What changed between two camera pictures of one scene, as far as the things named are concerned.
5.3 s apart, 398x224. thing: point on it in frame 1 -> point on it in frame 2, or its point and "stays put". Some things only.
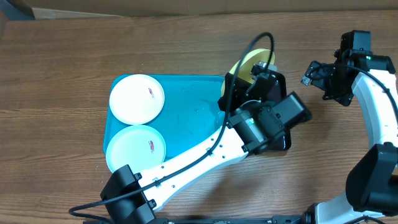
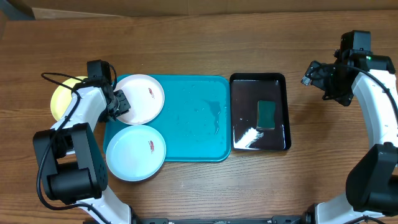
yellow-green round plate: [247, 64] -> [61, 95]
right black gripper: [344, 97] stays put
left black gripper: [261, 97] -> [124, 106]
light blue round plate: [139, 146] stays put
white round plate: [137, 99] stays put
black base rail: [280, 219] stays put
